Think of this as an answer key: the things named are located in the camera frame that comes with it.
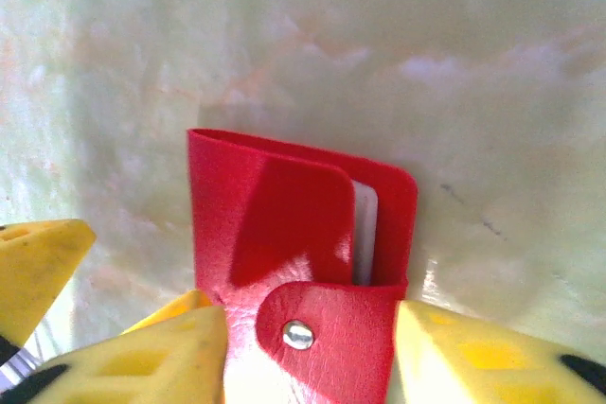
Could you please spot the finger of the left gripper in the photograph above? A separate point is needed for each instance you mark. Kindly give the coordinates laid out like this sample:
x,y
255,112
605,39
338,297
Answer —
x,y
33,271
184,302

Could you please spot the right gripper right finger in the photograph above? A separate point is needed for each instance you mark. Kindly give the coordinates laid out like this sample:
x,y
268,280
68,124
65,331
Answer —
x,y
473,366

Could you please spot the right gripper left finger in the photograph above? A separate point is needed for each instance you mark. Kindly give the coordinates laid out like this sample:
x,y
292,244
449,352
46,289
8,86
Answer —
x,y
142,366

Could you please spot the red card holder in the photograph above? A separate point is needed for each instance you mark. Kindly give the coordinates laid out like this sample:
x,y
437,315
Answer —
x,y
293,215

